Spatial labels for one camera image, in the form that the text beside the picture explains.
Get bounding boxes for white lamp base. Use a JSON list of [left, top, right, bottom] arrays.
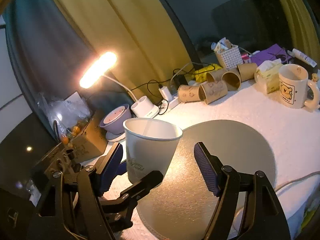
[[131, 96, 159, 118]]

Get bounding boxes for brown paper cup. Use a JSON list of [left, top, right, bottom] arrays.
[[206, 68, 241, 91], [199, 81, 228, 105], [237, 63, 258, 82], [177, 85, 201, 103]]

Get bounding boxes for white cable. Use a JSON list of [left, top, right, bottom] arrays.
[[274, 171, 320, 193]]

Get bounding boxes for round grey mat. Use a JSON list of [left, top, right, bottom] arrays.
[[137, 120, 276, 239]]

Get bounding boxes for white tube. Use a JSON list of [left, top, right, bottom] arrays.
[[292, 48, 317, 68]]

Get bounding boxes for white paper cup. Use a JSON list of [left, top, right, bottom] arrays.
[[123, 118, 183, 184]]

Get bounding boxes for white saucer plate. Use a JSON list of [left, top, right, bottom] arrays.
[[106, 131, 125, 142]]

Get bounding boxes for white bear mug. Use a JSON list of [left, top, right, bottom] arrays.
[[278, 64, 319, 111]]

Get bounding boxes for purple folder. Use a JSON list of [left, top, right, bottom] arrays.
[[251, 44, 292, 66]]

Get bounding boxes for black adapter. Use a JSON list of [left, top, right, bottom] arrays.
[[173, 74, 188, 89]]

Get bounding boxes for plastic bag of fruit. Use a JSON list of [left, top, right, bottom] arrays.
[[37, 92, 92, 145]]

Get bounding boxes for white storage basket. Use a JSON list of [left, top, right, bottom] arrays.
[[214, 45, 243, 69]]

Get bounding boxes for purple bowl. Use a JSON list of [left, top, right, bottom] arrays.
[[99, 104, 132, 134]]

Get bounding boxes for tissue pack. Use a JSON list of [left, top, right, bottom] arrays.
[[254, 59, 283, 94]]

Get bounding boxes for white power strip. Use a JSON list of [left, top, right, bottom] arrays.
[[160, 96, 181, 112]]

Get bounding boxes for glowing lamp head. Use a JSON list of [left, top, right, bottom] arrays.
[[79, 51, 117, 89]]

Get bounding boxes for yellow curtain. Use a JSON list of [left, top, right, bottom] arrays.
[[53, 0, 190, 102]]

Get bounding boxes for cardboard box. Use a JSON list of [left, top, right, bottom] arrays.
[[70, 110, 107, 163]]

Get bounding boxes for yellow bag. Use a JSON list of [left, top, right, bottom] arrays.
[[192, 63, 222, 83]]

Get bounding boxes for white charger plug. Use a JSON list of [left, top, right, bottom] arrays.
[[158, 84, 172, 102]]

